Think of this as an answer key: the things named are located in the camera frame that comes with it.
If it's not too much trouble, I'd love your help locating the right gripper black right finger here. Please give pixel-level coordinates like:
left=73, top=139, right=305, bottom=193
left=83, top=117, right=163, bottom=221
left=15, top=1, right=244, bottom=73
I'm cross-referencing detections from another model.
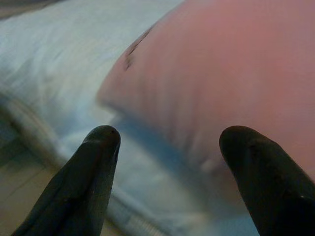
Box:
left=219, top=125, right=315, bottom=236

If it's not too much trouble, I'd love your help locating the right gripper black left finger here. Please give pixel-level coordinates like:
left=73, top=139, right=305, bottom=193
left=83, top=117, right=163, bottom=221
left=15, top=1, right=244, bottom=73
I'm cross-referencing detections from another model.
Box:
left=12, top=125, right=121, bottom=236

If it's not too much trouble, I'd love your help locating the pink plush pillow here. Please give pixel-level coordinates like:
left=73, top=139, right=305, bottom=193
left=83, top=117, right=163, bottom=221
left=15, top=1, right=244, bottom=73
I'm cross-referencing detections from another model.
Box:
left=97, top=0, right=315, bottom=214

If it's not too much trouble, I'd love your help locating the white quilted mattress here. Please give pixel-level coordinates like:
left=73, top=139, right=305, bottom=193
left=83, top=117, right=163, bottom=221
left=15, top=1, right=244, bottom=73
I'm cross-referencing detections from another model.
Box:
left=0, top=0, right=259, bottom=236

